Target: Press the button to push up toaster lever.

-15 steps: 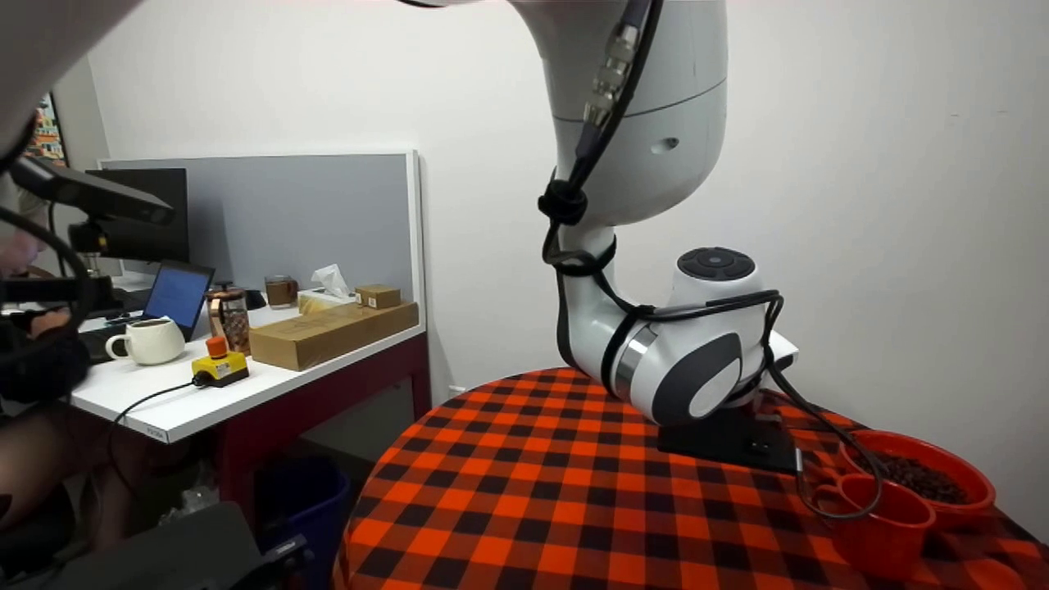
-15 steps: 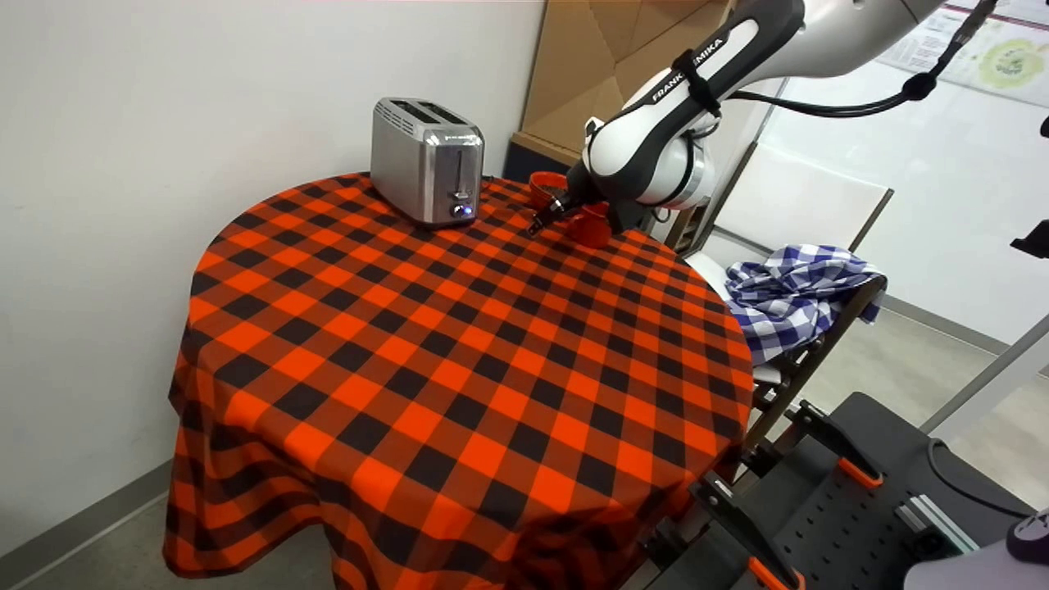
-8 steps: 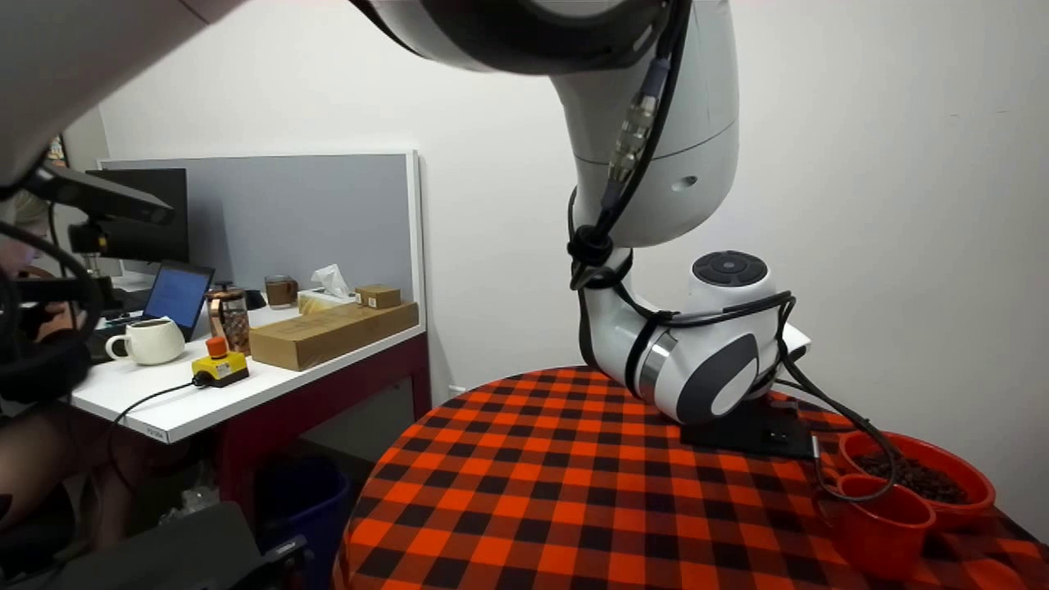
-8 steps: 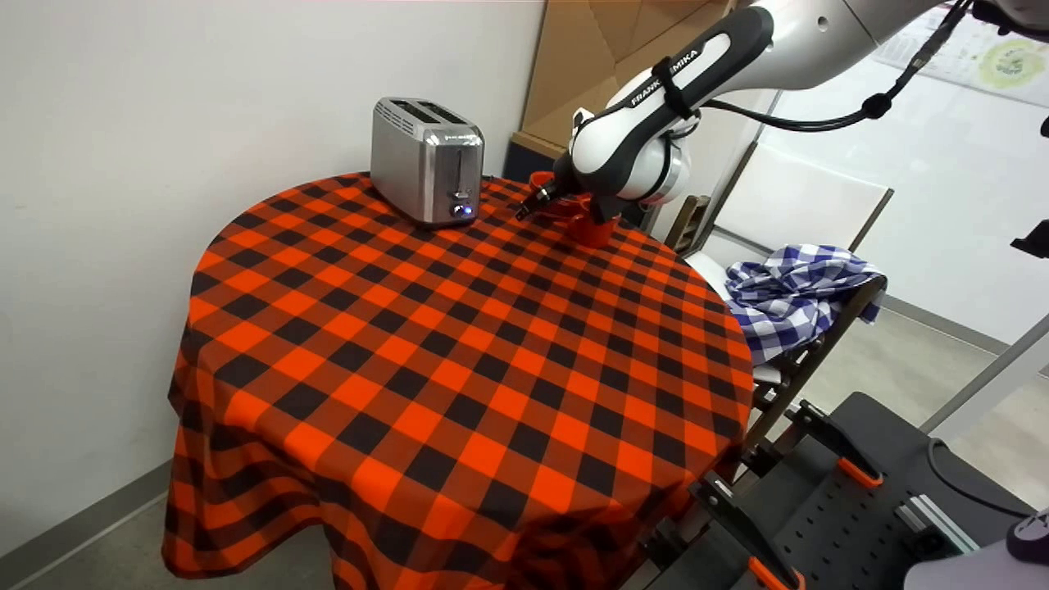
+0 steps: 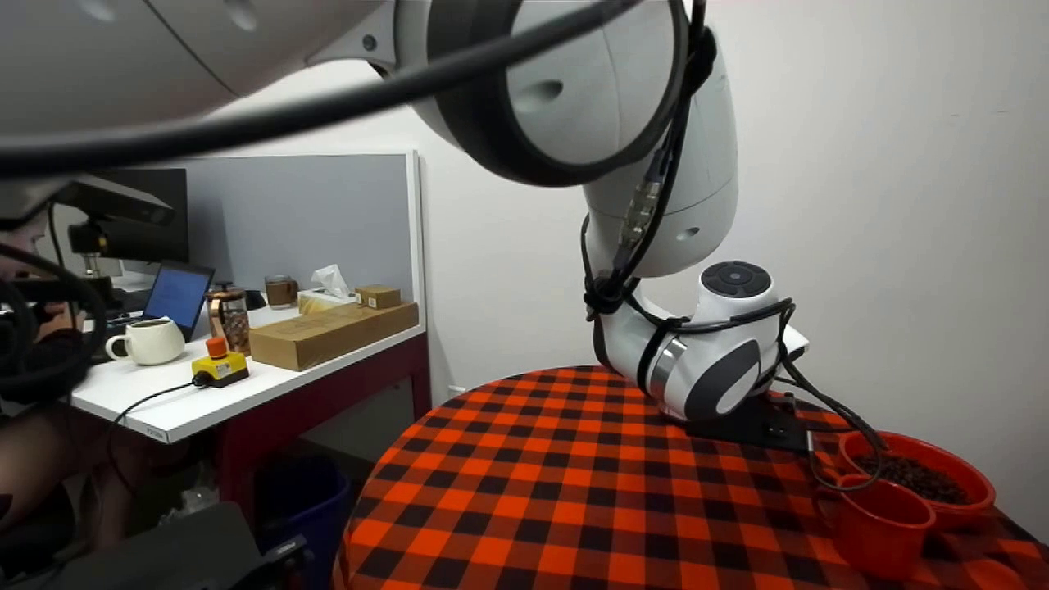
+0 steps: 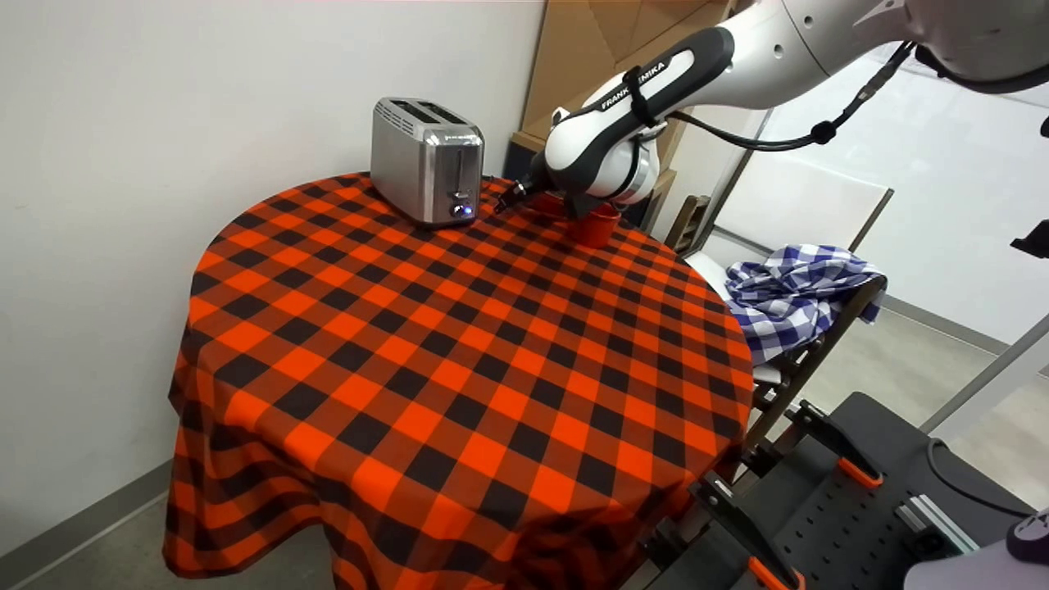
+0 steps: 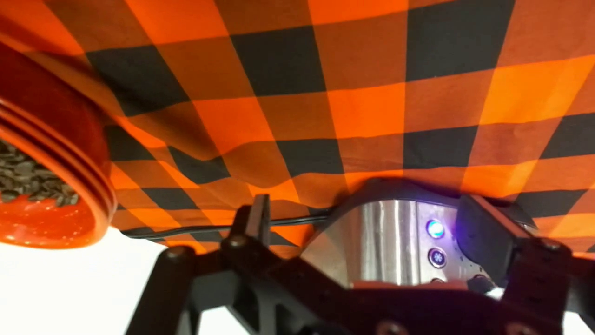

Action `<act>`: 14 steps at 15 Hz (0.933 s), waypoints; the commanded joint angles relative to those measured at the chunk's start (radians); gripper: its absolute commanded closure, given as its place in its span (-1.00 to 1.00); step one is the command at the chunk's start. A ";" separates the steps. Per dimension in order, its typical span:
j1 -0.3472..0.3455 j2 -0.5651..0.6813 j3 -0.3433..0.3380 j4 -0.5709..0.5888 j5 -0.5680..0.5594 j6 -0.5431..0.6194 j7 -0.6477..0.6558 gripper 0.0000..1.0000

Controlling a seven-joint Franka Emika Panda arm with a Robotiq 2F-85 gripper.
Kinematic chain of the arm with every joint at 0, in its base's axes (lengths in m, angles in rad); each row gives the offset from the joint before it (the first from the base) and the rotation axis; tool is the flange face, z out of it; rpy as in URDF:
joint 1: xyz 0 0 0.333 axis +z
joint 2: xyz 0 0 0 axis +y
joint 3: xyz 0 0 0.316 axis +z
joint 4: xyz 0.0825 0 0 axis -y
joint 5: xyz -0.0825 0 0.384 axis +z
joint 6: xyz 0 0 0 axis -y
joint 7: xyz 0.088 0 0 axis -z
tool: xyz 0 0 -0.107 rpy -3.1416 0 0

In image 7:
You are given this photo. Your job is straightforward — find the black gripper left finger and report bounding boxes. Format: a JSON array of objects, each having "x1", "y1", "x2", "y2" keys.
[{"x1": 127, "y1": 193, "x2": 294, "y2": 335}]

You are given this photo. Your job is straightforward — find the orange black checkered tablecloth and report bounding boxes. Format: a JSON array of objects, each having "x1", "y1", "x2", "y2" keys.
[{"x1": 0, "y1": 0, "x2": 595, "y2": 260}]

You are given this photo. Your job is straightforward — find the dark beans in bowl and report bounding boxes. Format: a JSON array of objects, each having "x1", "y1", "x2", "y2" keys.
[{"x1": 0, "y1": 139, "x2": 82, "y2": 208}]

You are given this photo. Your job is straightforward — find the black toaster power cord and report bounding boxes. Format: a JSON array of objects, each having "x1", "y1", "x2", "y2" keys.
[{"x1": 268, "y1": 208, "x2": 337, "y2": 225}]

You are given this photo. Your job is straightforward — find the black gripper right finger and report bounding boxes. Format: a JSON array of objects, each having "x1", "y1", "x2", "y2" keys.
[{"x1": 456, "y1": 193, "x2": 577, "y2": 335}]

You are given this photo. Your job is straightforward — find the red ribbed bowl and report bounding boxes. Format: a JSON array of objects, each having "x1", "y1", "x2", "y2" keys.
[{"x1": 0, "y1": 40, "x2": 119, "y2": 251}]

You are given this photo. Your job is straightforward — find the silver two-slot toaster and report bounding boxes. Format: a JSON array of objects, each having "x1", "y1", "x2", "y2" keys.
[{"x1": 300, "y1": 195, "x2": 499, "y2": 292}]

